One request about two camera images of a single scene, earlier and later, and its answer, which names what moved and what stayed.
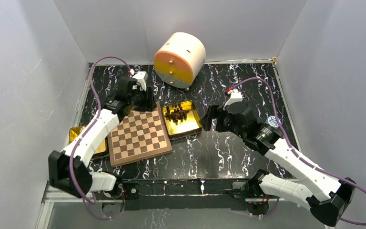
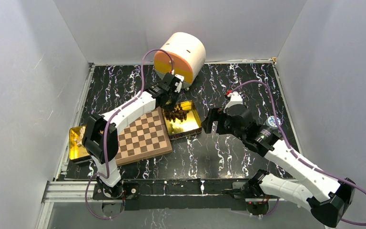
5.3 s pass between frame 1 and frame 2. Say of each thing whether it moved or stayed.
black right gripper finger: stayed
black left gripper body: moved
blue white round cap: stayed
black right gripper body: stayed
